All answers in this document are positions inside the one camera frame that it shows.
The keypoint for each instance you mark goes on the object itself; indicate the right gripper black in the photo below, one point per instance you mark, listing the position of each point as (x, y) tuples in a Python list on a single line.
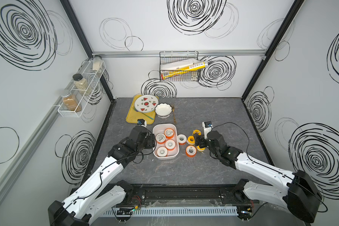
[(200, 139)]

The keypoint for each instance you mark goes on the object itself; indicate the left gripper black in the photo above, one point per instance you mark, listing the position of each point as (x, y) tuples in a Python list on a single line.
[(150, 140)]

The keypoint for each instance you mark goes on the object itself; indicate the orange sealing tape roll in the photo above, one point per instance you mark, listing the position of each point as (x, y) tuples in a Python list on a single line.
[(160, 138), (170, 144), (169, 133)]

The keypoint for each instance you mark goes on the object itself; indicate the yellow tape roll end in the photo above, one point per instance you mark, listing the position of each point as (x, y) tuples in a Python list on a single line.
[(196, 132)]

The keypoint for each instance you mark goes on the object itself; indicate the yellow tape roll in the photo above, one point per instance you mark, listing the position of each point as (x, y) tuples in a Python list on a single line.
[(191, 140)]

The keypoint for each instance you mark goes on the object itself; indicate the orange tape roll front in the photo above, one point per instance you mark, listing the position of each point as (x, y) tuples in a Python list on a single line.
[(191, 151)]

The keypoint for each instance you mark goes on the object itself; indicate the white plastic storage box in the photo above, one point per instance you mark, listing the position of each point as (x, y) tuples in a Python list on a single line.
[(160, 128)]

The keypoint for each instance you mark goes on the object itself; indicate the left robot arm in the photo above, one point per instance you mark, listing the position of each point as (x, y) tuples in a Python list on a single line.
[(88, 202)]

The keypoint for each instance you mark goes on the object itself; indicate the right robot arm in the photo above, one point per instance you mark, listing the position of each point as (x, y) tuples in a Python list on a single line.
[(294, 191)]

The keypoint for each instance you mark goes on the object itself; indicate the yellow white foil box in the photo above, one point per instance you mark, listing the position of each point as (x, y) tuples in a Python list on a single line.
[(187, 68)]

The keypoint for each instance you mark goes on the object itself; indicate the yellow plastic tray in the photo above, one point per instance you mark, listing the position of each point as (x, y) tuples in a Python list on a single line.
[(133, 116)]

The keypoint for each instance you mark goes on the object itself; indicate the iridescent blue-green fork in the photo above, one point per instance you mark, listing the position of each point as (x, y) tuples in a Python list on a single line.
[(143, 114)]

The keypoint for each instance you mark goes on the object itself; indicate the watermelon pattern plate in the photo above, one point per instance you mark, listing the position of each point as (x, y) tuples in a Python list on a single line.
[(146, 103)]

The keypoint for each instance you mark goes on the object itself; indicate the white scalloped bowl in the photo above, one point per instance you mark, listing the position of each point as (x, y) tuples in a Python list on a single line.
[(163, 110)]

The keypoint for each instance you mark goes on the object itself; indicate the gold ornate fork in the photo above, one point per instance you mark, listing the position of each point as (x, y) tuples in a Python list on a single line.
[(173, 112)]

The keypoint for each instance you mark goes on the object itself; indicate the spice jar brown contents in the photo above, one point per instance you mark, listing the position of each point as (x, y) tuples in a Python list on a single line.
[(70, 100)]

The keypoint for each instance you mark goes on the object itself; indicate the spice jar black lid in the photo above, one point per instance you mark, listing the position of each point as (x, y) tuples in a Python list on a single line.
[(81, 84)]

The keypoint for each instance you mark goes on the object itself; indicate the spice jar far white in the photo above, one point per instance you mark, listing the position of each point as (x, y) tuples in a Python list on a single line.
[(97, 63)]

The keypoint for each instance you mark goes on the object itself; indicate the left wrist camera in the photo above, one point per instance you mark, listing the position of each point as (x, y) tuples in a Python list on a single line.
[(142, 122)]

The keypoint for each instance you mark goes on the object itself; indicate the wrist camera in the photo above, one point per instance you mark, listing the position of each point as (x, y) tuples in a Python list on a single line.
[(142, 122), (207, 127)]

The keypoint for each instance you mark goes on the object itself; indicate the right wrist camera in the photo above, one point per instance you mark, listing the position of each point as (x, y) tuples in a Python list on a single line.
[(207, 127)]

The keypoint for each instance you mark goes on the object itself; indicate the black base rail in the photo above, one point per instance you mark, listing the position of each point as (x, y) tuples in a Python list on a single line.
[(186, 193)]

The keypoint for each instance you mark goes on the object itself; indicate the white wire spice rack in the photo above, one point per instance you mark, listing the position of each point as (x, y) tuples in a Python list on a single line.
[(88, 103)]

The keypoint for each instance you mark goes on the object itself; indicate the white slotted cable duct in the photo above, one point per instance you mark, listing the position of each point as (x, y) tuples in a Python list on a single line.
[(186, 211)]

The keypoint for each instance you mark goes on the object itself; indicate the black wire wall basket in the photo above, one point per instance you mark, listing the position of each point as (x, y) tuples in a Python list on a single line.
[(169, 57)]

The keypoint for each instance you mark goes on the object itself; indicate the silver horizontal wall rail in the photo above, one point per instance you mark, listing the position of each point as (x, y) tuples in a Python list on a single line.
[(156, 53)]

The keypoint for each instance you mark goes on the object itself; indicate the black vertical frame post left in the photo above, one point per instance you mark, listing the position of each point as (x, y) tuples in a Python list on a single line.
[(84, 42)]

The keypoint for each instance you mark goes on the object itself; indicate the black vertical frame post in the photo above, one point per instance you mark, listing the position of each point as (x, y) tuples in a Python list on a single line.
[(273, 45), (84, 42)]

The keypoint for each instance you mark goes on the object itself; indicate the silver left wall rail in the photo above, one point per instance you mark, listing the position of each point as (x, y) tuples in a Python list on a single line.
[(24, 107)]

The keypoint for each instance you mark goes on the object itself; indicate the black vertical frame post right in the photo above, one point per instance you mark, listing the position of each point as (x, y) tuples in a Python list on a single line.
[(273, 45)]

